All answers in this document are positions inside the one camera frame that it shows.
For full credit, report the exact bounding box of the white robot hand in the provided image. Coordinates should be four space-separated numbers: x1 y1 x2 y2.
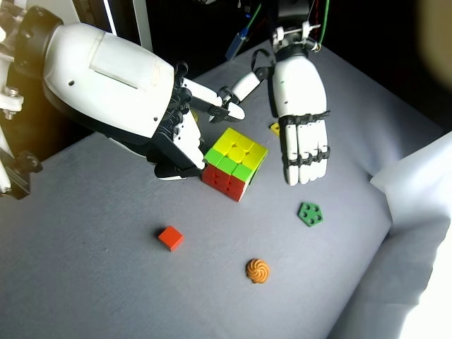
218 49 332 186
41 23 246 182

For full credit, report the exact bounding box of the multicolour puzzle cube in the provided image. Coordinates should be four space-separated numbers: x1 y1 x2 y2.
201 126 269 203

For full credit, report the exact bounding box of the small blue-grey adapter stick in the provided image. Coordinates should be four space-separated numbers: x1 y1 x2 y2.
225 30 250 61

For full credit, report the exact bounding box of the green pentagon block with holes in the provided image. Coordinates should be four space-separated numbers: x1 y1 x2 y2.
297 201 325 229

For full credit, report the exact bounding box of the white backdrop sheet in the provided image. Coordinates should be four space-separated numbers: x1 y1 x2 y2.
328 130 452 339

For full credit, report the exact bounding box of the red cube block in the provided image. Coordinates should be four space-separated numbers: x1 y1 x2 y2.
157 225 184 252

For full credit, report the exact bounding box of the orange swirl cookie toy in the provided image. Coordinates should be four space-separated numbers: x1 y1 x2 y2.
245 258 271 285

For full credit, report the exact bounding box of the grey table cloth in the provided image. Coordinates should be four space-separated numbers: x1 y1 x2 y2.
0 38 446 339

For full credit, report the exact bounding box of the white stand post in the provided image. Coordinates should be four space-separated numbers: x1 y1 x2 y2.
72 0 153 52

